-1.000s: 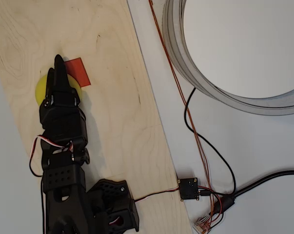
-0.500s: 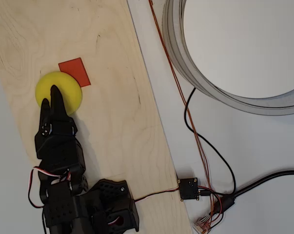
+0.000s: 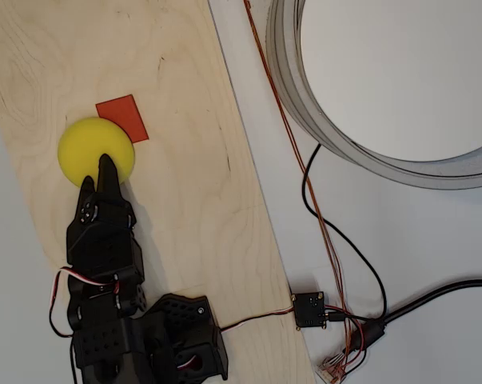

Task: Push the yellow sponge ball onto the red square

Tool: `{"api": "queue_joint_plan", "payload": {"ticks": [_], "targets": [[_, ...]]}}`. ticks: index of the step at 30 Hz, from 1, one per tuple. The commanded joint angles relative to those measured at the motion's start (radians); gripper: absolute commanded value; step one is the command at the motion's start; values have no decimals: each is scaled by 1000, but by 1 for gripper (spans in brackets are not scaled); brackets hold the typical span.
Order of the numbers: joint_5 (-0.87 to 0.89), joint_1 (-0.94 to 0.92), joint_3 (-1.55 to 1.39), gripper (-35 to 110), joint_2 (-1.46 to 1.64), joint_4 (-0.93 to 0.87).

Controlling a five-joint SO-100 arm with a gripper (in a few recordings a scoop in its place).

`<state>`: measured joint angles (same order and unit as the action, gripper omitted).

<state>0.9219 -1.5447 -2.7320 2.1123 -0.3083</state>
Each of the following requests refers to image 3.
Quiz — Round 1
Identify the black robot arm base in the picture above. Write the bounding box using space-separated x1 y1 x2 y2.
138 293 229 382

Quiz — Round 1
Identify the red rectangular paper marker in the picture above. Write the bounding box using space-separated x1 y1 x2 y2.
95 94 150 143

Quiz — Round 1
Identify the black motor controller board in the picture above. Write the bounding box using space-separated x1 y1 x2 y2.
291 290 329 330

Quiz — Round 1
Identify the thin red wire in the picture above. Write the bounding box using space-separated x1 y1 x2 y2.
323 304 372 373

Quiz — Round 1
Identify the black USB cable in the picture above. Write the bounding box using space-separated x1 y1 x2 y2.
328 278 482 325

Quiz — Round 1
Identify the large white ring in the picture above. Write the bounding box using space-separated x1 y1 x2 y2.
265 0 482 191

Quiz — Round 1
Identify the light plywood board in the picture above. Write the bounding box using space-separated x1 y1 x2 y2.
0 0 317 384

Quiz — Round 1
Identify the thin orange wire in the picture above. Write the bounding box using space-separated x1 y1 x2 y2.
243 0 352 361
245 0 357 381

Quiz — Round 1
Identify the clear white wire connector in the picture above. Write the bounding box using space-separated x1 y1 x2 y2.
315 354 350 384

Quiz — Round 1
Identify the thin black cable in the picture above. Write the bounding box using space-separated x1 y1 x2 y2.
301 143 388 321

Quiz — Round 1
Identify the yellow round sponge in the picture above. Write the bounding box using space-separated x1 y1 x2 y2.
57 117 137 188

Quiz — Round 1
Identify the red white black servo cable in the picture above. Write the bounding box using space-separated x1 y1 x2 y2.
50 266 121 338
219 306 297 331
176 354 204 373

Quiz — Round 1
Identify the thick black power cable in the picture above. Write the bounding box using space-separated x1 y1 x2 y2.
353 279 482 355

